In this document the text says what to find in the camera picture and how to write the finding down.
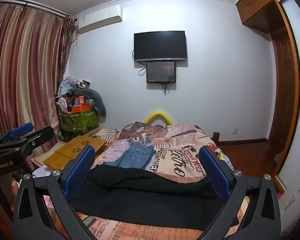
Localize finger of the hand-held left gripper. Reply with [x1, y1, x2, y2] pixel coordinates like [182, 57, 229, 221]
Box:
[9, 122, 34, 141]
[27, 126, 55, 153]

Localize printed blanket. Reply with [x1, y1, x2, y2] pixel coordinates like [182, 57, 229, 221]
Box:
[32, 121, 250, 240]

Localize pile of clothes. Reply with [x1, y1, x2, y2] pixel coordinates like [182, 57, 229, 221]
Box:
[55, 76, 92, 110]

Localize large black wall television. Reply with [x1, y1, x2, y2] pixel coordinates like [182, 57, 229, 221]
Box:
[134, 31, 188, 62]

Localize grey long pillow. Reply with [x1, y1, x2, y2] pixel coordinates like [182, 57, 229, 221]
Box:
[74, 88, 107, 117]

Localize green patterned bag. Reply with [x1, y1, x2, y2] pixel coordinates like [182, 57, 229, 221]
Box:
[58, 109, 100, 142]

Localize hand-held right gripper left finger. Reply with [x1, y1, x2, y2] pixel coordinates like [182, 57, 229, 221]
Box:
[12, 145, 98, 240]

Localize light wooden bedside table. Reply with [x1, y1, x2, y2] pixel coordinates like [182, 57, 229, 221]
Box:
[30, 141, 68, 169]

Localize wooden overhead cabinet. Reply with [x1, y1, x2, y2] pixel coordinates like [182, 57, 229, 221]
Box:
[235, 0, 288, 34]

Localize white air conditioner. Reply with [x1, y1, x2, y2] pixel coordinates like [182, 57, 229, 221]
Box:
[75, 4, 123, 34]

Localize blue jeans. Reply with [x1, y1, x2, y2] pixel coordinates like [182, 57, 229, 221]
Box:
[103, 142, 155, 169]

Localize wooden door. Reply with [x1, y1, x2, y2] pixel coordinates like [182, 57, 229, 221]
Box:
[268, 27, 297, 153]

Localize small black wall monitor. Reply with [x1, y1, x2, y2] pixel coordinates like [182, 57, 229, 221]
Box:
[146, 61, 177, 83]

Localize orange box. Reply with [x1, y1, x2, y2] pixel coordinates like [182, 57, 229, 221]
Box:
[70, 104, 90, 113]

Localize white cloth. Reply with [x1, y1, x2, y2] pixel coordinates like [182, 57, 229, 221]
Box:
[32, 167, 55, 179]

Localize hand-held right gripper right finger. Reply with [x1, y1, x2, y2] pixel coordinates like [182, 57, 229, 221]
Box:
[198, 145, 282, 240]

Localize striped pink curtain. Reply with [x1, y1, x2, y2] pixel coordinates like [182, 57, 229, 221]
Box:
[0, 4, 77, 155]

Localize black pants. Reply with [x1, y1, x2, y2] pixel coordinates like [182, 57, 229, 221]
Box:
[70, 164, 240, 232]

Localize wooden folding lap desk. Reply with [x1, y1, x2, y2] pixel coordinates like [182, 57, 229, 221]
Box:
[43, 135, 107, 170]

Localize curtain rail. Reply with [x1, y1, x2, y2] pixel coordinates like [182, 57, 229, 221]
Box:
[0, 0, 66, 18]

